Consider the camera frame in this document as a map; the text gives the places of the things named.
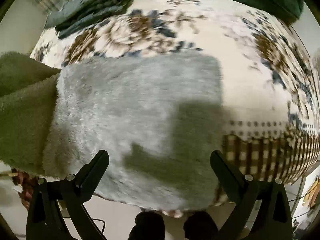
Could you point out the grey fluffy pants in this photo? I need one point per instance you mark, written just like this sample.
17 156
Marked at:
159 118

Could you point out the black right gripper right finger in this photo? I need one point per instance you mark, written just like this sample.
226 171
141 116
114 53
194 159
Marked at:
273 220

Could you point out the red brown cloth pile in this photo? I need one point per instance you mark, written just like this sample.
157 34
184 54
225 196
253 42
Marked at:
26 184

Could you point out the folded blue-grey clothes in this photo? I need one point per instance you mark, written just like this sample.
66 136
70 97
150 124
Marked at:
76 15

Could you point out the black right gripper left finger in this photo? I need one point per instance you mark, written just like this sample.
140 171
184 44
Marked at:
45 220

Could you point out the black right shoe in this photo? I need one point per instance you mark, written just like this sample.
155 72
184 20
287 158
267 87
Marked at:
200 225

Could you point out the black shoe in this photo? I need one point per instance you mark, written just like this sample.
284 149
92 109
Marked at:
200 225
148 225

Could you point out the floral bed blanket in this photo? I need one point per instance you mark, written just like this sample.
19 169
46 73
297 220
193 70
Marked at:
269 88

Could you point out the black left shoe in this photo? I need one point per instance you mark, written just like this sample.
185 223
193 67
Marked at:
148 225

